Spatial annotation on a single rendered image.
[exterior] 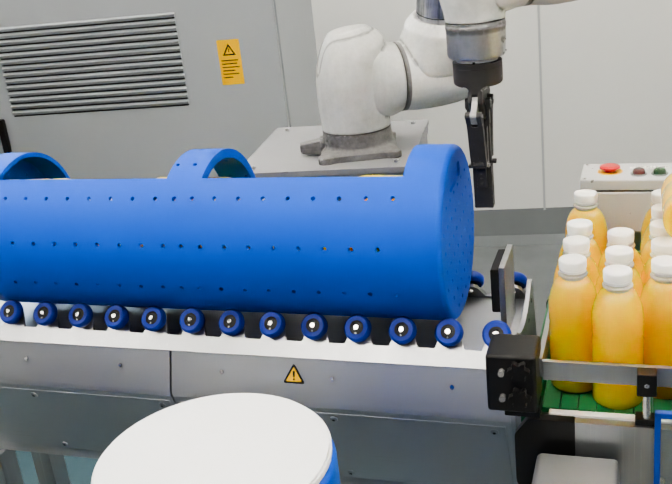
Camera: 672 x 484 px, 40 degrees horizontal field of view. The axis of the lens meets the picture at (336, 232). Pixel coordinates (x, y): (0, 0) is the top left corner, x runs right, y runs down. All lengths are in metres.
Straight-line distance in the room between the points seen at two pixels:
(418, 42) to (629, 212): 0.60
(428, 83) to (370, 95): 0.13
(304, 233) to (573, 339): 0.43
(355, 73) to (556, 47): 2.31
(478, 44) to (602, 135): 2.93
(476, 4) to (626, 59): 2.87
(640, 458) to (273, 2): 2.02
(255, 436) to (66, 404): 0.76
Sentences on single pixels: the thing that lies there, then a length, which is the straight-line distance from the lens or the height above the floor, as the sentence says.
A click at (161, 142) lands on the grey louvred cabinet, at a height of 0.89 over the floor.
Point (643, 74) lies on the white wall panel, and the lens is 4.24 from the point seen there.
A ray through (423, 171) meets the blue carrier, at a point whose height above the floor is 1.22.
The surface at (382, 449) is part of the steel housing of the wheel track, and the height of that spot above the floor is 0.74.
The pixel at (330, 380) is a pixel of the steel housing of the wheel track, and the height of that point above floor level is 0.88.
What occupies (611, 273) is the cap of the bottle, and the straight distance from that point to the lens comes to 1.30.
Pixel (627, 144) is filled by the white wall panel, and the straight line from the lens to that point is 4.31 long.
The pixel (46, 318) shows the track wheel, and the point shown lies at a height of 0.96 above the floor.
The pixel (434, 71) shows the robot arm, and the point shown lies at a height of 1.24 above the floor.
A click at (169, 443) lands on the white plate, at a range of 1.14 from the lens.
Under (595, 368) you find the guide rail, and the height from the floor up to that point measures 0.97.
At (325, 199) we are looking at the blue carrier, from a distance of 1.42.
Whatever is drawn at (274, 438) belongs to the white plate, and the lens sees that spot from 1.10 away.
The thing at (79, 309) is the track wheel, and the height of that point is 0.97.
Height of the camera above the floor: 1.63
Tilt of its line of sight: 20 degrees down
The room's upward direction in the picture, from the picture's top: 7 degrees counter-clockwise
